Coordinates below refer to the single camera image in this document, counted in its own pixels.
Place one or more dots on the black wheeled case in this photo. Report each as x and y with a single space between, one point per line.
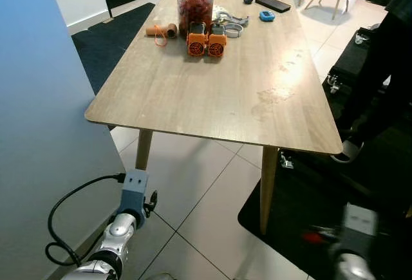
347 67

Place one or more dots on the glass jar with red contents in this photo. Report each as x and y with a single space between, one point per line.
194 6

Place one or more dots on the black smartphone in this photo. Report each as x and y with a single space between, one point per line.
273 3

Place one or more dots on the black floor mat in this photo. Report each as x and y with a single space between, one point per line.
309 203

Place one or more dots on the dark blue carpet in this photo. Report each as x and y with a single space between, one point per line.
106 48

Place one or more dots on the light wooden table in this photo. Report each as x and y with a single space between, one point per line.
244 80

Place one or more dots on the person in black clothes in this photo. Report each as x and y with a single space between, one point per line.
386 55

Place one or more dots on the keys with red tag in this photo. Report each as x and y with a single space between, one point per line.
311 237

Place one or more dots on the grey metal tool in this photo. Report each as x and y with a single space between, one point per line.
233 17

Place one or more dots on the brown cardboard tube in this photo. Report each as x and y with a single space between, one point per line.
161 30

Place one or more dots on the small blue gadget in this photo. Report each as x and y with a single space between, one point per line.
266 16

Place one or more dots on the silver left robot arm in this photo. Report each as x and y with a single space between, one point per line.
114 238

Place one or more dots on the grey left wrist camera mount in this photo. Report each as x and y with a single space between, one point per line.
134 190

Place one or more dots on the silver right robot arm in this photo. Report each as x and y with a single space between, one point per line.
353 268

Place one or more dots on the orange black device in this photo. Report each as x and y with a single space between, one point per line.
196 42
217 43

